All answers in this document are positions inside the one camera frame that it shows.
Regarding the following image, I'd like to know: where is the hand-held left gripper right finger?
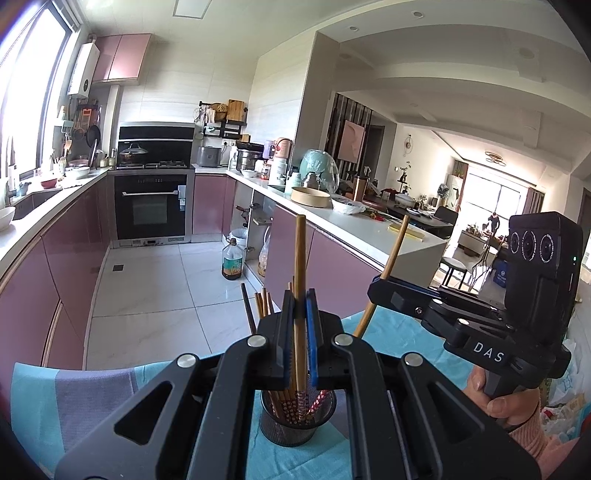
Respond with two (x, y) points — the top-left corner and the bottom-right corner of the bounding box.
(305, 291), (542, 480)

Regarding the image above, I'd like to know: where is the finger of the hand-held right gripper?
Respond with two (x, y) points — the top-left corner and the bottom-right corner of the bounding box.
(368, 275), (504, 342)

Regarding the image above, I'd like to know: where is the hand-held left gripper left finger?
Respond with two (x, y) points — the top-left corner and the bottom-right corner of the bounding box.
(55, 291), (297, 480)

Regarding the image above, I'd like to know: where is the red-patterned wooden chopstick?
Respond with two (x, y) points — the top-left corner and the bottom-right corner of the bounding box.
(293, 215), (308, 418)
(352, 215), (411, 339)

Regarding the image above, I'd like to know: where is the pile of wooden chopsticks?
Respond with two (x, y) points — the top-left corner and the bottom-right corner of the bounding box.
(240, 277), (333, 423)

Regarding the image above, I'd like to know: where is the black mesh utensil holder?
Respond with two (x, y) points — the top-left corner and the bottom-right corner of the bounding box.
(259, 390), (338, 448)

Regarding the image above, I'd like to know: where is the person's right forearm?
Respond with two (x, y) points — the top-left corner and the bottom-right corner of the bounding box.
(508, 401), (585, 480)

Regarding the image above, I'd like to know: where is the person's right hand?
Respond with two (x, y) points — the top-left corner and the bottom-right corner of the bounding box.
(463, 366), (542, 426)

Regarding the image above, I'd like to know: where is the yellow flat box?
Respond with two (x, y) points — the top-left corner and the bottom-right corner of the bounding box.
(388, 224), (424, 241)

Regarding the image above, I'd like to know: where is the pink base cabinet row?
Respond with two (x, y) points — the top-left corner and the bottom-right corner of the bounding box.
(0, 173), (114, 388)
(191, 173), (384, 319)

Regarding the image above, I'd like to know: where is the cluttered dining table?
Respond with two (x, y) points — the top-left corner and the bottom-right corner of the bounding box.
(365, 187), (455, 229)

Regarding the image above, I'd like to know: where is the black dining chair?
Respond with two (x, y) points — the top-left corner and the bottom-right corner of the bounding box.
(433, 205), (466, 291)

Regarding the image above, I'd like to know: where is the plastic food bag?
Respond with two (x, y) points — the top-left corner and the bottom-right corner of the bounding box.
(257, 228), (271, 278)

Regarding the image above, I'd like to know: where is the cooking oil bottle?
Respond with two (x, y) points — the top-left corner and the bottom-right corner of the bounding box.
(222, 237), (244, 281)

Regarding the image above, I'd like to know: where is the bowl in plastic bag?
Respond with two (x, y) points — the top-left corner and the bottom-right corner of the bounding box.
(331, 196), (366, 215)

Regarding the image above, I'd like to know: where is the round bamboo steamer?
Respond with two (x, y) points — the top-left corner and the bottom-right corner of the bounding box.
(291, 186), (332, 208)

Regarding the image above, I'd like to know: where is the teal appliance in plastic cover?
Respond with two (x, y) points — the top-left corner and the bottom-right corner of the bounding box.
(299, 148), (341, 195)

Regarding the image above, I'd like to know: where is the built-in black oven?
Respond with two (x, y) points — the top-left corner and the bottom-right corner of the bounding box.
(111, 168), (195, 247)

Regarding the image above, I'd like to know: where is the blue and grey tablecloth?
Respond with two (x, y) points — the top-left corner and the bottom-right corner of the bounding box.
(9, 307), (476, 480)

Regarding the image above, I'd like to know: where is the stainless steamer pot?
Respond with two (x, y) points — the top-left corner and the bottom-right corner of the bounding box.
(235, 143), (265, 171)

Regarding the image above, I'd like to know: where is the black range hood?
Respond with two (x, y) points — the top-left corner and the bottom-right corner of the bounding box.
(117, 122), (195, 167)

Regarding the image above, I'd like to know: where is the pot with glass lid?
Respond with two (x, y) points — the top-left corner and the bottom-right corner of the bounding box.
(119, 143), (148, 163)

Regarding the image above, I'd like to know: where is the white water heater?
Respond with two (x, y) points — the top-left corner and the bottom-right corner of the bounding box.
(68, 42), (101, 97)

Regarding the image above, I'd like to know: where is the ceiling light panel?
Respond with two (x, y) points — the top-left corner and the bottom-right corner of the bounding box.
(173, 0), (213, 19)

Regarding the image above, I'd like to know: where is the kitchen window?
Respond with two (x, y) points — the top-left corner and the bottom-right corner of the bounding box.
(0, 0), (86, 185)

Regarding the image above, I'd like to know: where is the pink wall art panel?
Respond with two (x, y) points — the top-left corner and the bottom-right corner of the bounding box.
(338, 120), (365, 162)

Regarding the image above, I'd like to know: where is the black wall rack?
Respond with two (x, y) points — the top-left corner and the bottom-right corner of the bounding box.
(198, 100), (247, 139)

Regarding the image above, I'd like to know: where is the pink wall cabinet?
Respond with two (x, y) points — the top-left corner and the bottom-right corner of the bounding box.
(91, 33), (152, 85)

